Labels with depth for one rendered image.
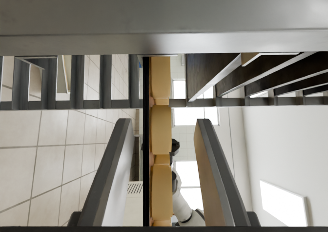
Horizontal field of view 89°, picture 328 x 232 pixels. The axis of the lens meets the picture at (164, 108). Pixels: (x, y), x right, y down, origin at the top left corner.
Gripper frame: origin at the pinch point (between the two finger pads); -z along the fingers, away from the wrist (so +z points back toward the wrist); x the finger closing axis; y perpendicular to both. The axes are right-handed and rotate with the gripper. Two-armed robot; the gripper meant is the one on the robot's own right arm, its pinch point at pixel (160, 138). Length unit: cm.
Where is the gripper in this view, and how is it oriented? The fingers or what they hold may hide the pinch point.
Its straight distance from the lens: 53.8
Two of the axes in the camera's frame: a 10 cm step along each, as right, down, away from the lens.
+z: 0.1, 7.7, 6.4
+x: 10.0, 0.0, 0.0
